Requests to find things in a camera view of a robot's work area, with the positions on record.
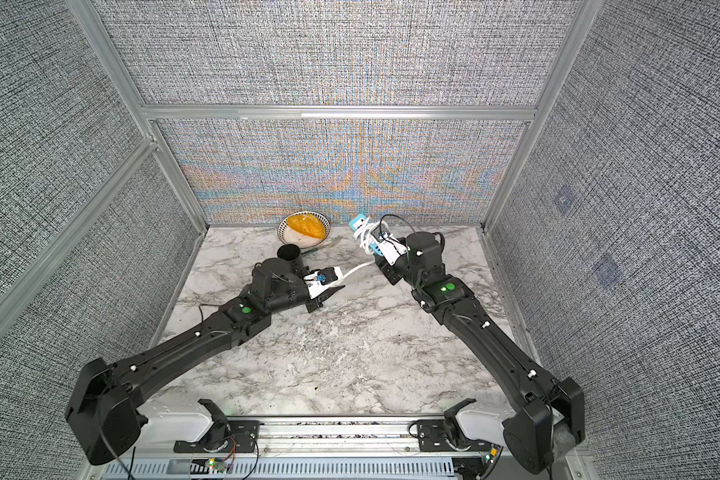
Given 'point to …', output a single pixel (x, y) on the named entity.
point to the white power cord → (365, 234)
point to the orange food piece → (307, 223)
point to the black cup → (291, 254)
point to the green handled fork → (326, 244)
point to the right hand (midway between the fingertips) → (389, 236)
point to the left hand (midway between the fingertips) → (344, 275)
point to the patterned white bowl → (289, 235)
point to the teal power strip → (358, 221)
